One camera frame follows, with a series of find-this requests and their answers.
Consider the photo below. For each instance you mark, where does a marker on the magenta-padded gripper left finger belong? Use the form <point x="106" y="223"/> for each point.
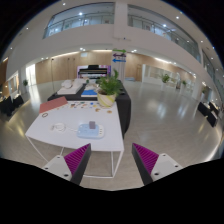
<point x="77" y="158"/>

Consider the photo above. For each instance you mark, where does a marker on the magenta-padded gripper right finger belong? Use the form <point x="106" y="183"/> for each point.
<point x="146" y="158"/>

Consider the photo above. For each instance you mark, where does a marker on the small grey charger block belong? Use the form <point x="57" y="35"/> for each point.
<point x="92" y="125"/>

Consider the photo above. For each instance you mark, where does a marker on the light blue white power strip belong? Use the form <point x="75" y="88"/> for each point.
<point x="87" y="133"/>

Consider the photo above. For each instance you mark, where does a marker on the colourful sticker sheet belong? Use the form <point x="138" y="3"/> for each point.
<point x="81" y="105"/>

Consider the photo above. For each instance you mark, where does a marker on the table with black cloth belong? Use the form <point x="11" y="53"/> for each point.
<point x="124" y="106"/>

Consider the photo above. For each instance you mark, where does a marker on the salmon red flat mat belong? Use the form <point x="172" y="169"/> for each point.
<point x="52" y="104"/>

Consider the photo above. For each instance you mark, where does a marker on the blue book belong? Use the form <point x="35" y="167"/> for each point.
<point x="89" y="93"/>

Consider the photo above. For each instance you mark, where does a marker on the potted plant in striped pot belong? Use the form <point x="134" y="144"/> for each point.
<point x="107" y="95"/>

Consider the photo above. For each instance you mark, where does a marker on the group of black chairs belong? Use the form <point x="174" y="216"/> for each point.
<point x="208" y="113"/>
<point x="10" y="104"/>

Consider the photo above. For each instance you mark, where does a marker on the background potted plant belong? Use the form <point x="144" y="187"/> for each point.
<point x="25" y="82"/>
<point x="165" y="78"/>
<point x="184" y="82"/>

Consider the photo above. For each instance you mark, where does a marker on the thin black floor lamp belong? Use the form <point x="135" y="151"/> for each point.
<point x="52" y="76"/>

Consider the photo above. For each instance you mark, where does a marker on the black piano with display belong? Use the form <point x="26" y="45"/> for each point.
<point x="93" y="71"/>

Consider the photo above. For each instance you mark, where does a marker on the arrow direction sign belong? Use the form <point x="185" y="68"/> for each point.
<point x="119" y="58"/>

